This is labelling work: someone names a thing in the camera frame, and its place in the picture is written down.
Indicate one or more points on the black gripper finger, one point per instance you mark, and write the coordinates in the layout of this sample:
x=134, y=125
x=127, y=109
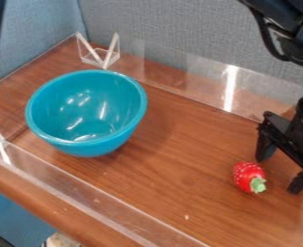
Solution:
x=294, y=187
x=265, y=147

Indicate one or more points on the blue bowl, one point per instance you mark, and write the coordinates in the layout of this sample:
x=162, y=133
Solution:
x=86, y=111

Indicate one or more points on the red toy strawberry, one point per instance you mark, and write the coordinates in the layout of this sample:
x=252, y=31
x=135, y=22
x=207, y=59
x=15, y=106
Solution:
x=248, y=177

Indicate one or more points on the clear acrylic front barrier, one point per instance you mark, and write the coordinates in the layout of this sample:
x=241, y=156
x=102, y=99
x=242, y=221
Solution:
x=33, y=172

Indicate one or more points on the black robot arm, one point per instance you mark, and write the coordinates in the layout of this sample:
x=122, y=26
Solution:
x=278, y=18

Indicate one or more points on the clear acrylic back barrier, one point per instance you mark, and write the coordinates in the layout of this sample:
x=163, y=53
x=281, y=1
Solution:
x=235, y=90

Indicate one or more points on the clear acrylic barrier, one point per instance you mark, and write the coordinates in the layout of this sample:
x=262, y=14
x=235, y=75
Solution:
x=33, y=172
x=235, y=90

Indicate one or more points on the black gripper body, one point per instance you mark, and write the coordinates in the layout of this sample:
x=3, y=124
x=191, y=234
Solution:
x=276, y=125

